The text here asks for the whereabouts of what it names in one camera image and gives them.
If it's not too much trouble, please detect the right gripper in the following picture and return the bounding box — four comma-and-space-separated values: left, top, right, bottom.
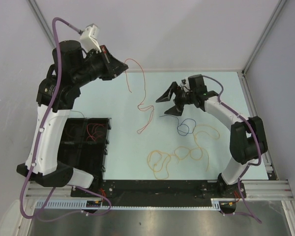
156, 82, 196, 117

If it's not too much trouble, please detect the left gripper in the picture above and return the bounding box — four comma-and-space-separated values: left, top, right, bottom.
72, 44, 128, 87

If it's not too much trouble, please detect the orange thin cable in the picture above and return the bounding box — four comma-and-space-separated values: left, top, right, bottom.
124, 58, 155, 135

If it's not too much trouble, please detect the red thin cable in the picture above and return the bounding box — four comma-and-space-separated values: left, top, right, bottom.
85, 122, 108, 143

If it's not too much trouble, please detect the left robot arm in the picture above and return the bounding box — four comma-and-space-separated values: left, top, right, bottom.
16, 40, 128, 197

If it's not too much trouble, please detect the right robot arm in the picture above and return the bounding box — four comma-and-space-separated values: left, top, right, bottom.
156, 74, 268, 197

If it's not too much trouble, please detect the black compartment bin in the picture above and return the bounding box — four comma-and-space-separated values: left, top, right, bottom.
58, 118, 111, 182

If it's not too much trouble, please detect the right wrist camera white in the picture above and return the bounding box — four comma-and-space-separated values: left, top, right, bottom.
179, 78, 190, 90

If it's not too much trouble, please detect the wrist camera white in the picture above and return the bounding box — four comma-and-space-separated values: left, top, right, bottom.
179, 78, 190, 90
80, 24, 101, 53

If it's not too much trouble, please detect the blue thin cable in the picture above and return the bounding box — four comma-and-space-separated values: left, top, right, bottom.
159, 114, 197, 136

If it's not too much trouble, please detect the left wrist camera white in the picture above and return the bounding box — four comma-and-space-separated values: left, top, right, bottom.
80, 24, 101, 53

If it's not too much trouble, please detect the yellow thin cable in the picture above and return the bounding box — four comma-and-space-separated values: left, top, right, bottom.
147, 124, 221, 179

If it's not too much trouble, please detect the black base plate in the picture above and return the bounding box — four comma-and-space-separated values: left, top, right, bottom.
70, 179, 247, 207

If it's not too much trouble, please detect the aluminium frame rail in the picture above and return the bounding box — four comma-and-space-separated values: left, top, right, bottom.
25, 180, 294, 201

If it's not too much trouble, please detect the white slotted cable duct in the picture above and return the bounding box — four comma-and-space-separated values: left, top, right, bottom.
35, 199, 222, 210

